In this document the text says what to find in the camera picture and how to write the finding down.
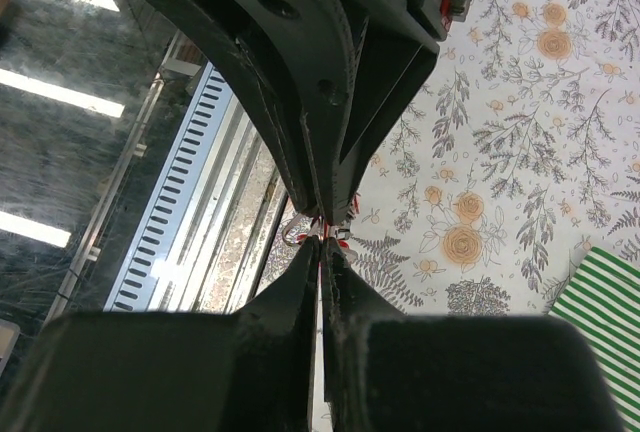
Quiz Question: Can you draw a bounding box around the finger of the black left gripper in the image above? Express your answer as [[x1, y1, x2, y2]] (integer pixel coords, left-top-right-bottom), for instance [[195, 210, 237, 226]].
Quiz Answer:
[[145, 0, 319, 215]]

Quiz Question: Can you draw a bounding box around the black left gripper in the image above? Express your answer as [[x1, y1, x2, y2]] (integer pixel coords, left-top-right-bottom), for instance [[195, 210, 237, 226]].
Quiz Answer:
[[234, 0, 472, 224]]

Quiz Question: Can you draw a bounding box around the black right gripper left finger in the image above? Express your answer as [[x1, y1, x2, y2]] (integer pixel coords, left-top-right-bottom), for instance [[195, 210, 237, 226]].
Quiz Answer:
[[1, 237, 320, 431]]

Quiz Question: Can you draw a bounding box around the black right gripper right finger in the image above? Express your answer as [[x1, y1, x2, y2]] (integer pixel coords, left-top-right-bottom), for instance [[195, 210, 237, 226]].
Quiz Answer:
[[321, 239, 623, 431]]

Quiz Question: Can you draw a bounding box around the large silver keyring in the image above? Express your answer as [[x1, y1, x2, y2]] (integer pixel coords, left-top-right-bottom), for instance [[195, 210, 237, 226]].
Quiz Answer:
[[281, 213, 327, 246]]

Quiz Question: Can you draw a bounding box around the floral tablecloth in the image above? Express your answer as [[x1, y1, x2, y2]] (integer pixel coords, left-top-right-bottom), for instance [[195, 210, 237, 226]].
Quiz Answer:
[[254, 0, 640, 318]]

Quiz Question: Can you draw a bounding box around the green white striped cloth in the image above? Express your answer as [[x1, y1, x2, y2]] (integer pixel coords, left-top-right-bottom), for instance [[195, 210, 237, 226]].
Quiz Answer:
[[549, 247, 639, 431]]

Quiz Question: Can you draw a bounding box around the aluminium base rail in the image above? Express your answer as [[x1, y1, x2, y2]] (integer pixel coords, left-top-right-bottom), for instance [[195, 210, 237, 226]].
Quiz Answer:
[[104, 33, 286, 313]]

